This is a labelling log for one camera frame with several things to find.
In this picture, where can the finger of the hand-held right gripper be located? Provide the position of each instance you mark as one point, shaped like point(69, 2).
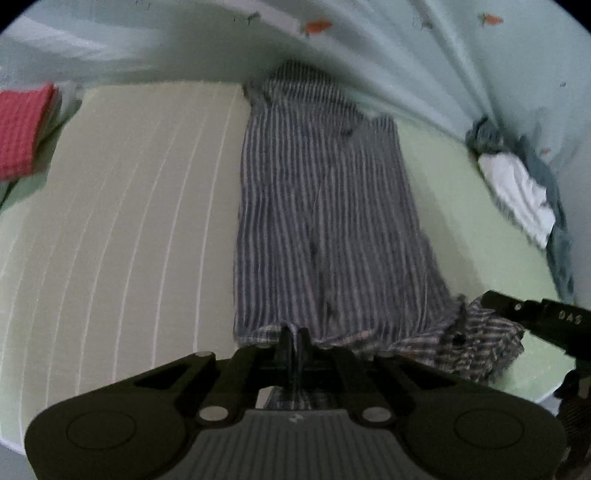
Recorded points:
point(554, 318)

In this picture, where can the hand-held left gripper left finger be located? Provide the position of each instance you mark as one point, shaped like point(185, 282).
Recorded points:
point(240, 374)

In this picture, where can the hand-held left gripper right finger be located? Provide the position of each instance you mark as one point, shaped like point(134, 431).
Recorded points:
point(355, 383)

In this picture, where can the blue white checked shirt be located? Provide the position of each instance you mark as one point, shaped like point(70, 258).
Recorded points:
point(323, 207)

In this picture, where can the grey blue crumpled garment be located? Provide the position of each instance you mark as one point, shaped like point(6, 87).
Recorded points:
point(556, 207)

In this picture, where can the white crumpled garment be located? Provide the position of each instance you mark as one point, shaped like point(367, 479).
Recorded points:
point(517, 194)

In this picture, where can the pale blue carrot print sheet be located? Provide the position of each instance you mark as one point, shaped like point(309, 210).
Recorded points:
point(415, 69)

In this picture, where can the white folded cloth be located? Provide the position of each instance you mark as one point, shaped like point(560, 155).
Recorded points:
point(67, 101)

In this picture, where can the red waffle towel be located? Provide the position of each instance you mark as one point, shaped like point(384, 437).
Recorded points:
point(21, 134)

